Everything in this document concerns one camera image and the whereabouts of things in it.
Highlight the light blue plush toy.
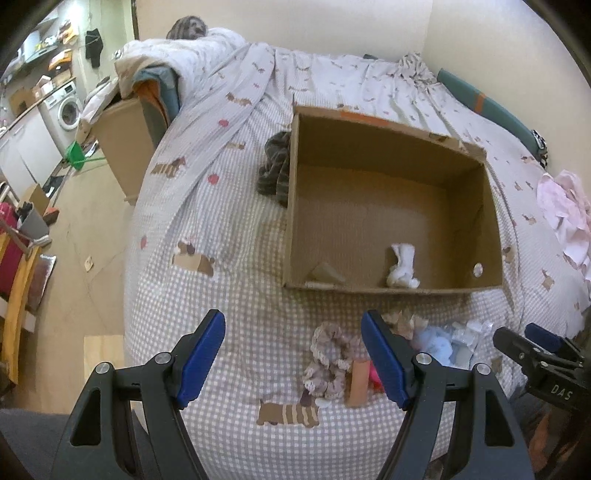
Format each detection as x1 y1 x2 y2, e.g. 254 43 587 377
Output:
412 326 454 366

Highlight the teal pillow with orange stripe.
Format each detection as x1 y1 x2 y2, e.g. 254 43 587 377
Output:
437 69 549 169

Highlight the pink ruffled cloth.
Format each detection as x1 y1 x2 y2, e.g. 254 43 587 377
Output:
536 170 590 283

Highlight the green dustpan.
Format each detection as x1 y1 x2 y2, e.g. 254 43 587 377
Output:
64 140 105 172

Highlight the cardboard box beside bed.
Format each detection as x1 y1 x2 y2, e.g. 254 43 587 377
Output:
92 97 167 205

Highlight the dark striped knit cloth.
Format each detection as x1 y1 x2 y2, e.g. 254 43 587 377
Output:
256 131 291 208

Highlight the white sock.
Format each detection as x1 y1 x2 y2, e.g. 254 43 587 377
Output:
386 243 420 289

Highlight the checkered dog print bedspread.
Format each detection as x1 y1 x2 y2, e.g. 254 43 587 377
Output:
124 42 590 479

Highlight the grey striped knit hat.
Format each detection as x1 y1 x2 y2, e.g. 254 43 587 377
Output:
166 16 208 40

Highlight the wooden chair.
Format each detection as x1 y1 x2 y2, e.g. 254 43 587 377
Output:
1 220 52 395

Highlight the clear packaged blue item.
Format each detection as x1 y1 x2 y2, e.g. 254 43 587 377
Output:
444 320 494 370

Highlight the white folded duvet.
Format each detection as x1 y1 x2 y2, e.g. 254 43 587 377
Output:
75 28 245 143

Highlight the pink plush toy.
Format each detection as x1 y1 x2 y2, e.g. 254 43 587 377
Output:
369 361 384 392

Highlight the white washing machine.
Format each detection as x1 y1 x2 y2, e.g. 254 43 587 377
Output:
39 80 82 151

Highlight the lace trimmed scrunchie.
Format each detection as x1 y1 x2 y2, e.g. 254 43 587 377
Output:
301 322 368 401

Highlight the open cardboard box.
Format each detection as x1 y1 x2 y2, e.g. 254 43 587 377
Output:
283 106 503 294

